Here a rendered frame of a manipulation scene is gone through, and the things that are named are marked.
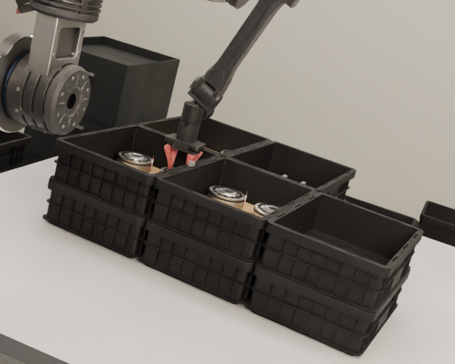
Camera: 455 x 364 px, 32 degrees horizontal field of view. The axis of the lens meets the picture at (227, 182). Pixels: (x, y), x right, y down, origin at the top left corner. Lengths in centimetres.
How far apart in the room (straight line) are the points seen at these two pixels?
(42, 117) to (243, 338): 65
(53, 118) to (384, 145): 394
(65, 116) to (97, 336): 44
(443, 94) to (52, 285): 380
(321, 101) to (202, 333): 374
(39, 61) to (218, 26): 403
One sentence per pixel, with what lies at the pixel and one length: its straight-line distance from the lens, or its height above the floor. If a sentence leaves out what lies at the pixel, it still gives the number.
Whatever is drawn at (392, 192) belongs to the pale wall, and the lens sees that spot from 534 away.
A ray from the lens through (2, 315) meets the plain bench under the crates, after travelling 164.
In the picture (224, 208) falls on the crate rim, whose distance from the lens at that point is 182.
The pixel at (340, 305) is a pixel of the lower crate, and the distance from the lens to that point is 178.
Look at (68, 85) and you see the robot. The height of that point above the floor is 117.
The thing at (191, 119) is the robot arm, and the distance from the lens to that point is 214.
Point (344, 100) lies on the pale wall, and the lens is 530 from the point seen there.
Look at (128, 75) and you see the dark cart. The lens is 353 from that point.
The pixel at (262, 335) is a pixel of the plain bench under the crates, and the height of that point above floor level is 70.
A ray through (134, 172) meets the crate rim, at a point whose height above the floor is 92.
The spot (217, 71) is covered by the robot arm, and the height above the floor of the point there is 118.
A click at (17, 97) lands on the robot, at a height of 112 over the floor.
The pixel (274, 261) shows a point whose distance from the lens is 181.
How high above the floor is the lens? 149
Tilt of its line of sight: 16 degrees down
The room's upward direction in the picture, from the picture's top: 15 degrees clockwise
